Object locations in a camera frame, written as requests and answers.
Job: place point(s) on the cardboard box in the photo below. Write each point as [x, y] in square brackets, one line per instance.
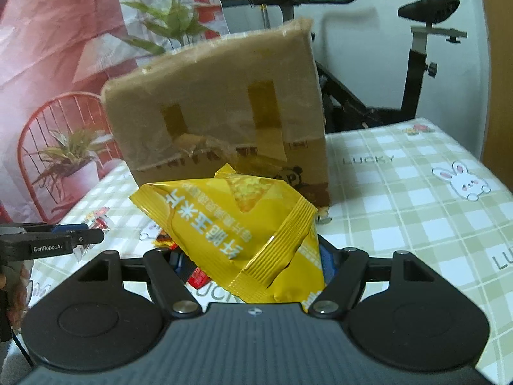
[216, 100]

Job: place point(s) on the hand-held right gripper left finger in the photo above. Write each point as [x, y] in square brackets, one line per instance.
[178, 264]

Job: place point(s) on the person's left hand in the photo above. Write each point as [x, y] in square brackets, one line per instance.
[18, 288]

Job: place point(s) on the printed wall poster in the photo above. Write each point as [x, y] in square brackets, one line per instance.
[60, 48]

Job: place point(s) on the orange red candy wrapper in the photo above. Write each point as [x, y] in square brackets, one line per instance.
[164, 241]

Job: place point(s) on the wooden board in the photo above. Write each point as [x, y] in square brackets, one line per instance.
[501, 88]

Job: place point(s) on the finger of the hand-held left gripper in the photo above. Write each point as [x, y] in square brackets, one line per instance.
[88, 236]
[68, 227]

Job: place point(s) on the red white candy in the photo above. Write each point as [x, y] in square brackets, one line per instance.
[98, 218]

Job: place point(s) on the yellow snack bag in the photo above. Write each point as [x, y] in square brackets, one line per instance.
[240, 228]

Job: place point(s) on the black exercise bike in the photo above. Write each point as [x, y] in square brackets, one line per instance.
[412, 80]

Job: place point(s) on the small red packet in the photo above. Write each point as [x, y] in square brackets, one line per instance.
[200, 278]

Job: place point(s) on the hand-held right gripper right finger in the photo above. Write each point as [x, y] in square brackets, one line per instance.
[328, 264]

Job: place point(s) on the checkered tablecloth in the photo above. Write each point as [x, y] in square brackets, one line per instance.
[400, 208]

